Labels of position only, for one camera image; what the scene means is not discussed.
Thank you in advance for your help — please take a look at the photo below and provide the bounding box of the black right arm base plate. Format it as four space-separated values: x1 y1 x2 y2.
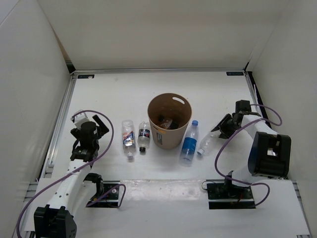
207 183 256 210

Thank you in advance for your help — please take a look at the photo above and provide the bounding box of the aluminium table rail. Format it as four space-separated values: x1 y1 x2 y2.
37 72 76 180
245 71 268 119

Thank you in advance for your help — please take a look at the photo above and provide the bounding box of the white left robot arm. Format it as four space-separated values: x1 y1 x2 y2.
34 111 109 238

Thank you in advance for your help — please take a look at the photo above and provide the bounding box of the aluminium right table rail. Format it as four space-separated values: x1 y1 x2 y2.
245 71 268 119

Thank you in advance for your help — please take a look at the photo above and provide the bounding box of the clear bottle white cap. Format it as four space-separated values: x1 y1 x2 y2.
197 131 220 156

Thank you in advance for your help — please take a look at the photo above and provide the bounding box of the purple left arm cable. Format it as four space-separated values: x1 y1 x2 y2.
15 110 126 238

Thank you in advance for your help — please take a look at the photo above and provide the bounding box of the beige plastic waste bin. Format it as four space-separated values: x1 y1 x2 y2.
147 93 192 150

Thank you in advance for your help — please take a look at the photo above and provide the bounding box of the water bottle blue cap label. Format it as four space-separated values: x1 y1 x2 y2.
179 120 199 167

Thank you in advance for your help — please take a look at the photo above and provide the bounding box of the clear Pepsi bottle black cap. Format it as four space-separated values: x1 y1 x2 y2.
137 121 151 154

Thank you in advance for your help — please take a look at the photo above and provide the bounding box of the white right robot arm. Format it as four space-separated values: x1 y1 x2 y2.
212 100 291 198

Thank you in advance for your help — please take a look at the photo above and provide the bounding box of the clear bottle orange white label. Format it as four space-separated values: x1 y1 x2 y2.
121 119 136 161

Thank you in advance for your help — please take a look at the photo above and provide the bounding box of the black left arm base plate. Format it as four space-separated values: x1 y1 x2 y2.
86 181 126 208

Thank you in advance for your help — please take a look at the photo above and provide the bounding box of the aluminium left table rail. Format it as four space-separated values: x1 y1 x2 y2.
37 72 76 180

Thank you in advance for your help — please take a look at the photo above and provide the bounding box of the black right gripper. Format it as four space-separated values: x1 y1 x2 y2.
212 114 242 140

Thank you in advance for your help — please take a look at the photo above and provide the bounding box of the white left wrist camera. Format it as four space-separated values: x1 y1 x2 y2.
70 110 90 129

